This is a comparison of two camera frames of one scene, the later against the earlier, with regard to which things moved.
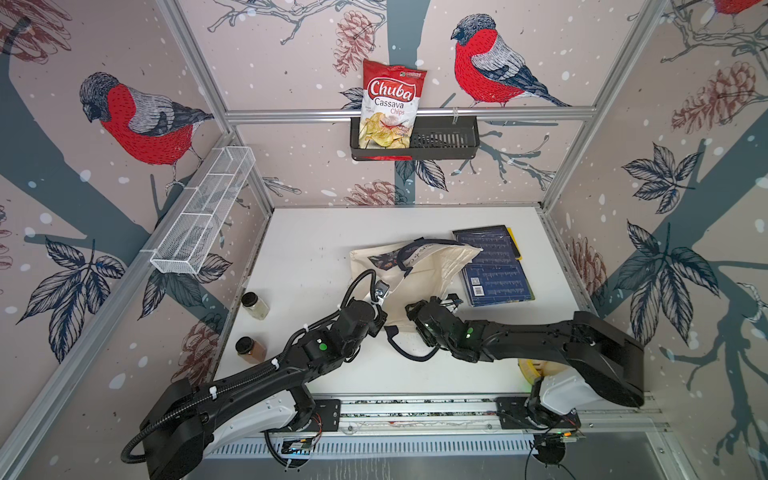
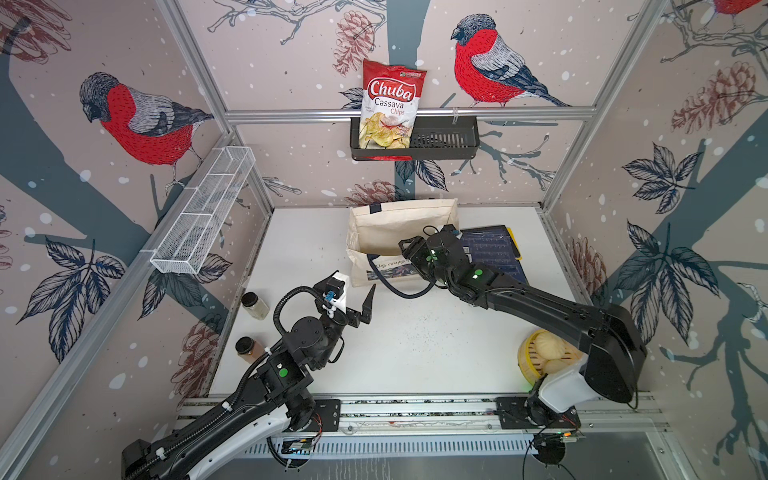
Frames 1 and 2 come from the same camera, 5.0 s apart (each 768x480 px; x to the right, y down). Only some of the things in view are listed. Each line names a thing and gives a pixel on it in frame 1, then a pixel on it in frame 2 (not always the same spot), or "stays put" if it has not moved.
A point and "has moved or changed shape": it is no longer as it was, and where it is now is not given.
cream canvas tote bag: x=425 y=270 has moved or changed shape
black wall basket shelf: x=430 y=138 stays put
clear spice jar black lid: x=256 y=307 stays put
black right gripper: x=417 y=309 to x=416 y=250
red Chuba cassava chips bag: x=390 y=100 stays put
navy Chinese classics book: x=499 y=255 stays put
